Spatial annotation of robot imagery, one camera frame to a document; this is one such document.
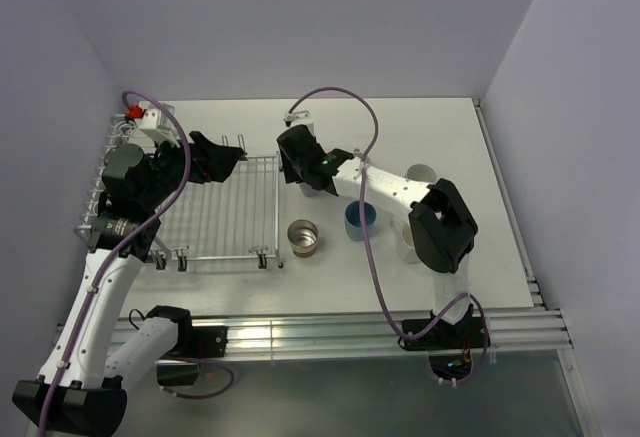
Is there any blue cup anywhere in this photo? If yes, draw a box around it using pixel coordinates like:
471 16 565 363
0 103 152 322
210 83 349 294
344 201 377 242

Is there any blue mug with handle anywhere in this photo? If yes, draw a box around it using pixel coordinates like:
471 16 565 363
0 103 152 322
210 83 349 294
405 164 438 183

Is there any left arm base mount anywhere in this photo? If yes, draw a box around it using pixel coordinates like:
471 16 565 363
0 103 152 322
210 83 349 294
128 306 236 400

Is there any white mug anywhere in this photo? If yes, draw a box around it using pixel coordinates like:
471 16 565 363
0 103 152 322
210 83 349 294
391 219 419 264

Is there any aluminium rail frame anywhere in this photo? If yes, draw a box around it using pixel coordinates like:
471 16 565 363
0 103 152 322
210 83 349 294
49 99 574 363

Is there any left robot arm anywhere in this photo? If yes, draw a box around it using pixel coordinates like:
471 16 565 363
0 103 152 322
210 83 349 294
12 131 246 436

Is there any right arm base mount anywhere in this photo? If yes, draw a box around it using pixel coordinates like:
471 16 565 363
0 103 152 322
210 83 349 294
394 314 494 388

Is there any metal wire dish rack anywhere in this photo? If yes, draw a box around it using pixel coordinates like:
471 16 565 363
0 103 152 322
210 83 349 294
73 114 285 273

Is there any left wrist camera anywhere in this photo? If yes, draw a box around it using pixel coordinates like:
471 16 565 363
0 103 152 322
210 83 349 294
124 104 179 147

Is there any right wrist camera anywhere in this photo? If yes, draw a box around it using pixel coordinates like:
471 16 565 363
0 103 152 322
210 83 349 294
284 110 315 135

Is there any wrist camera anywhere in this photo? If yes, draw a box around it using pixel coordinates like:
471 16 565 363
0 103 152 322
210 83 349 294
124 104 179 147
284 110 315 135

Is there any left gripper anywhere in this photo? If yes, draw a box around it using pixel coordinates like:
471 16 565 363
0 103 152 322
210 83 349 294
139 129 242 209

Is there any lilac cup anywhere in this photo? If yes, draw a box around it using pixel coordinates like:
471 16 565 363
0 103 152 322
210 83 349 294
299 182 319 197

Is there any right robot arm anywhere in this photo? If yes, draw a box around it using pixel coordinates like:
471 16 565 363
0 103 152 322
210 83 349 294
276 125 480 347

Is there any steel cup brown base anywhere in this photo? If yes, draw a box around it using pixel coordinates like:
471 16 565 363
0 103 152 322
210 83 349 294
287 219 318 258

